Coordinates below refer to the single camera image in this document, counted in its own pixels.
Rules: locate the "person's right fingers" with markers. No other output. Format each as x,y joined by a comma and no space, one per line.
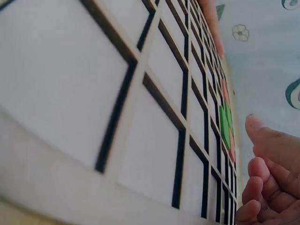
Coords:
257,168

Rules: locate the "person's left hand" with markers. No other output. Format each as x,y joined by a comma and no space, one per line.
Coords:
212,18

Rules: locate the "wooden grid board, white squares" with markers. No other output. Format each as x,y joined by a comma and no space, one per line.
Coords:
138,61

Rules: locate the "person's right thumb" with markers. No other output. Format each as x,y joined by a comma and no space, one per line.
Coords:
269,140

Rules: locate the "person's left fingers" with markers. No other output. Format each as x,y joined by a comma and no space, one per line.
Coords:
219,39

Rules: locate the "person's right hand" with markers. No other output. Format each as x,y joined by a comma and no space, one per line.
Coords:
287,161

